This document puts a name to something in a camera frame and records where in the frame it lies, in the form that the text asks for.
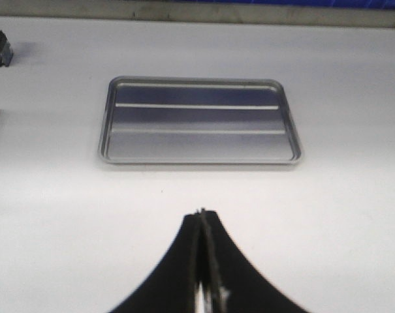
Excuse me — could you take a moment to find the silver metal tray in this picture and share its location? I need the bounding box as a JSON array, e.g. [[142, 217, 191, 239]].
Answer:
[[99, 76, 302, 166]]

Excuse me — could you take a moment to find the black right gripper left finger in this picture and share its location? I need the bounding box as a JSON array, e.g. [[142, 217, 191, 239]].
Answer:
[[112, 213, 201, 313]]

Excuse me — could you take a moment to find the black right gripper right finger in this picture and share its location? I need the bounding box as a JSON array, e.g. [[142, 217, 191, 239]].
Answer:
[[202, 211, 306, 312]]

